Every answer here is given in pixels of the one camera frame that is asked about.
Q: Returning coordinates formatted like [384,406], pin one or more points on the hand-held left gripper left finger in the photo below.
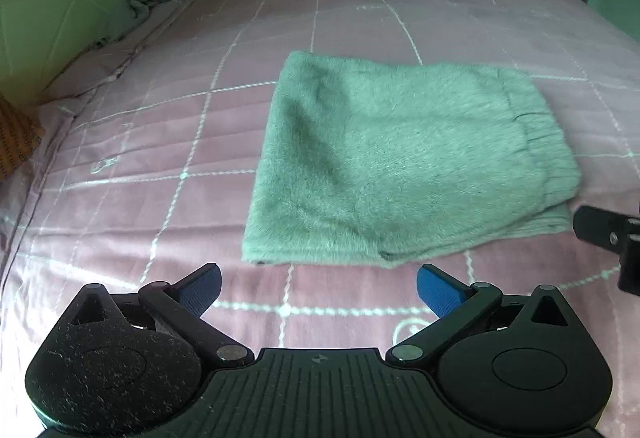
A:
[201,290]

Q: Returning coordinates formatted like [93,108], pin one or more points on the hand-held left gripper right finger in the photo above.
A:
[438,290]

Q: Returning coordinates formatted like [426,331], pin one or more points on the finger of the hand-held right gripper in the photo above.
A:
[605,225]

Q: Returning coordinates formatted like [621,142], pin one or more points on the grey-green fluffy pants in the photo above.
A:
[400,158]

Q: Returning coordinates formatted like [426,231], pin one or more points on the pink checked bedspread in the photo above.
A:
[150,158]

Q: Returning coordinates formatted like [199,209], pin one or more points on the brown woven cushion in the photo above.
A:
[17,138]

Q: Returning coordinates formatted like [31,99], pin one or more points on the crumpled grey cloth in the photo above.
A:
[150,0]

